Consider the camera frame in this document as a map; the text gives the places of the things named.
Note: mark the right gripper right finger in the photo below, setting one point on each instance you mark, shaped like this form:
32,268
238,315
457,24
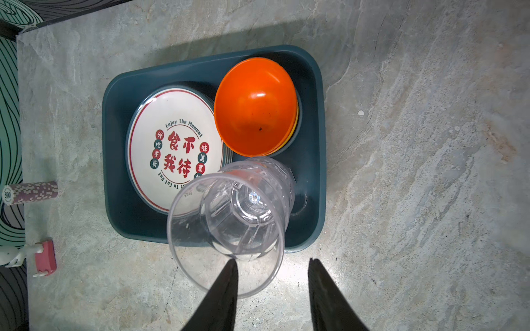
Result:
329,308

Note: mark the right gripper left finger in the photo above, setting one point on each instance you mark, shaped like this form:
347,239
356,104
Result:
217,310

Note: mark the blue bowl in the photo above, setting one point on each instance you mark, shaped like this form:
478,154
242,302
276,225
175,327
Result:
300,101

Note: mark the enjoy the moment plate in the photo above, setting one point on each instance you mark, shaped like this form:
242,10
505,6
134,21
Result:
171,140

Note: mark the orange bowl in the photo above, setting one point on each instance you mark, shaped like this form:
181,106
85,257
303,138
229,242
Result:
255,107

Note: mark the clear plastic cup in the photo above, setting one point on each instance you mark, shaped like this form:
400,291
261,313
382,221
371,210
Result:
248,205

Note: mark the yellow bowl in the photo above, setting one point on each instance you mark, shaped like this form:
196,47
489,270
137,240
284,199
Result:
293,133

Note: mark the teal plastic bin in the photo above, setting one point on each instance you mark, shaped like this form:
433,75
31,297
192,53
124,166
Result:
305,156

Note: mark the white rabbit figurine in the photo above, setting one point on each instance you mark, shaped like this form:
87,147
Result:
43,254

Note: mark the pink checkered small cup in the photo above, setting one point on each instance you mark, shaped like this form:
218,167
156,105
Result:
23,193

